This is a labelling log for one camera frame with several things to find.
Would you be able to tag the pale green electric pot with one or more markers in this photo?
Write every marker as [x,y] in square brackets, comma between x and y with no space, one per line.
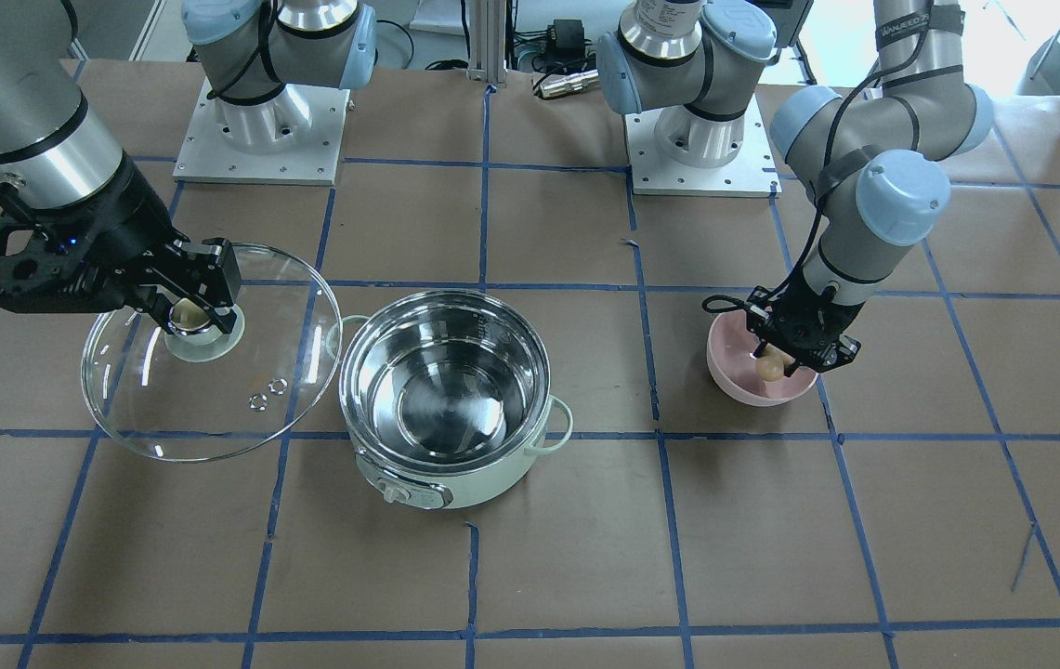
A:
[447,399]

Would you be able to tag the glass pot lid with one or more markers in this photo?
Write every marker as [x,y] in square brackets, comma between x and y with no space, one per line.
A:
[202,398]

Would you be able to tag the brown egg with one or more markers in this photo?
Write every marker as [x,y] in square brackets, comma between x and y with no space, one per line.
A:
[771,373]

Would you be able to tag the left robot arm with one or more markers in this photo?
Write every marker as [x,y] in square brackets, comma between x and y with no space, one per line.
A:
[871,168]

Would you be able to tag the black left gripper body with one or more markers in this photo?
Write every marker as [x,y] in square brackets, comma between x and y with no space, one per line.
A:
[808,311]

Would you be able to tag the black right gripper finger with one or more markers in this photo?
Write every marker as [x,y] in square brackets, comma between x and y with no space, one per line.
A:
[187,317]
[205,273]

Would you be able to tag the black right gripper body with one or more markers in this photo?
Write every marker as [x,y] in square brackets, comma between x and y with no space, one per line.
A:
[132,226]

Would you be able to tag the pink bowl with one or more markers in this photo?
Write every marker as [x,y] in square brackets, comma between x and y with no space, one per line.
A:
[728,355]

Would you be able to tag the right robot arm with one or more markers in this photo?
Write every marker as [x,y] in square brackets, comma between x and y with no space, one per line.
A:
[53,144]

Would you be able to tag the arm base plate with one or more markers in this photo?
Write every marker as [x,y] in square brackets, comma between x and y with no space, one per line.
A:
[294,139]
[701,149]

